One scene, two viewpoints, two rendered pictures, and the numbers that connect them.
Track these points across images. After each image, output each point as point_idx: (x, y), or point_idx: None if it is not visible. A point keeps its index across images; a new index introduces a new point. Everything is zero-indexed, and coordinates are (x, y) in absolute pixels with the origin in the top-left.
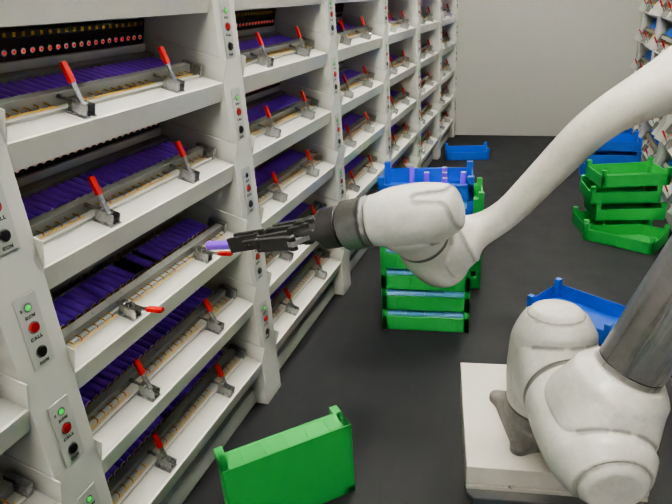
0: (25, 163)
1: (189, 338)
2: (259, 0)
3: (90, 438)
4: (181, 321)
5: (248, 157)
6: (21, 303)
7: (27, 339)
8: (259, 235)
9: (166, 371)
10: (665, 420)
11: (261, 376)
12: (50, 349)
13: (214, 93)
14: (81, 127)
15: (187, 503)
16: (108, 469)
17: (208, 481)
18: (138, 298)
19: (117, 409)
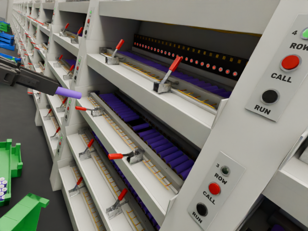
0: (102, 13)
1: (111, 189)
2: None
3: (68, 123)
4: (129, 189)
5: (257, 158)
6: (79, 57)
7: (76, 69)
8: (14, 63)
9: (94, 168)
10: None
11: None
12: (76, 80)
13: (247, 12)
14: (116, 3)
15: (69, 226)
16: (68, 145)
17: None
18: (104, 117)
19: (85, 144)
